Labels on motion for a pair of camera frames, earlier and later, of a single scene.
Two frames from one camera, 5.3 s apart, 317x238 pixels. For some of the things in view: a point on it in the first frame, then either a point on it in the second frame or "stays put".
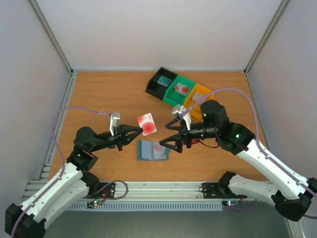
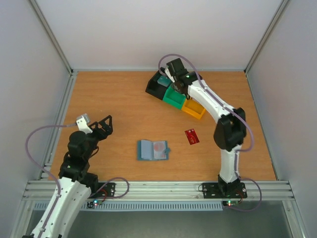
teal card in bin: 164,81 stays put
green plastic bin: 175,97 stays put
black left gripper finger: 125,129 → 94,126
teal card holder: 148,150 stays put
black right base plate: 218,190 stays put
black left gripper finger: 128,138 → 106,124
